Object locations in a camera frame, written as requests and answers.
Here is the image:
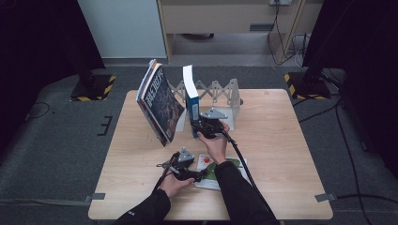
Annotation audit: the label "hand-held gripper cable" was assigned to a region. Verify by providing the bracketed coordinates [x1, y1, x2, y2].
[223, 129, 278, 219]
[152, 152, 176, 192]

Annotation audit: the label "black looped floor cable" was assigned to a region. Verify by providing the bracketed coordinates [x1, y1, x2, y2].
[26, 101, 51, 121]

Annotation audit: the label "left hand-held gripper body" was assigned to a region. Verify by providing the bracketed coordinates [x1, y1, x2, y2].
[157, 147, 195, 182]

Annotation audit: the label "black floor tape mark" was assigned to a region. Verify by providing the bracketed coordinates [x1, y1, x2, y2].
[97, 115, 113, 137]

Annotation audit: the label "portrait cover magazine red label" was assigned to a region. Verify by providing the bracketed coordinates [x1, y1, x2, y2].
[135, 59, 159, 101]

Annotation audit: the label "expandable grey metal book rack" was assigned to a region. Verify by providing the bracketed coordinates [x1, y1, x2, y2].
[168, 78, 243, 132]

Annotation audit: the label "black power cable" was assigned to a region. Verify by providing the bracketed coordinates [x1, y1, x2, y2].
[267, 3, 303, 67]

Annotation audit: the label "thick blue book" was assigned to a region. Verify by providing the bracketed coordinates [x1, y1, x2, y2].
[182, 65, 201, 139]

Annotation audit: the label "grey tape piece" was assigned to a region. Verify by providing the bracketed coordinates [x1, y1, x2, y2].
[314, 192, 338, 203]
[84, 192, 107, 203]

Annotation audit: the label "person's right hand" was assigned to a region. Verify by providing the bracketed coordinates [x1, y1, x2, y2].
[197, 121, 230, 166]

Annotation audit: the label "dark cover magazine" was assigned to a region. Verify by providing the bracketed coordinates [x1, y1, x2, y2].
[137, 63, 186, 147]

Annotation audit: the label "long black floor cable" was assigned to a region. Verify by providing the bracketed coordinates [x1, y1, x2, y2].
[334, 102, 367, 225]

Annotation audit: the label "dark curtain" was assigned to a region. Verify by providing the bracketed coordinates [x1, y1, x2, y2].
[302, 0, 398, 172]

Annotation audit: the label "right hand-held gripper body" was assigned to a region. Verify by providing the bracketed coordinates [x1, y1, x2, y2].
[191, 107, 229, 140]

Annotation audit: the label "person's left hand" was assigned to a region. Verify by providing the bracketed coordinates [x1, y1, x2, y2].
[160, 173, 194, 200]

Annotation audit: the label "white panel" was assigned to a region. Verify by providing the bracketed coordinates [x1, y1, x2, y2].
[76, 0, 167, 60]

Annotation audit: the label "light wooden desk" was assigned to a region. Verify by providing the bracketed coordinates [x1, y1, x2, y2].
[156, 0, 325, 65]

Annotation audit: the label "white cables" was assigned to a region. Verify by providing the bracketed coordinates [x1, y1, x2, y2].
[292, 32, 312, 69]

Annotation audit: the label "right hand-held gripper cable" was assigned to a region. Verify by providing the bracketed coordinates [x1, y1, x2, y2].
[223, 129, 278, 219]

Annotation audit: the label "short black floor cable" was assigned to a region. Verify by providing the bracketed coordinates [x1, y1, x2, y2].
[298, 104, 339, 124]

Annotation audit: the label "stand with hazard striped base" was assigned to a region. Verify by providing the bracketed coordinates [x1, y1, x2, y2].
[69, 55, 116, 102]
[283, 55, 332, 101]

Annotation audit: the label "left hand-held gripper cable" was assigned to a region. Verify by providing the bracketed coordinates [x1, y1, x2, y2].
[152, 152, 176, 192]

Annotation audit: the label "thin white picture book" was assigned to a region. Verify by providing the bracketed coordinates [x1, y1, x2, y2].
[194, 153, 248, 191]

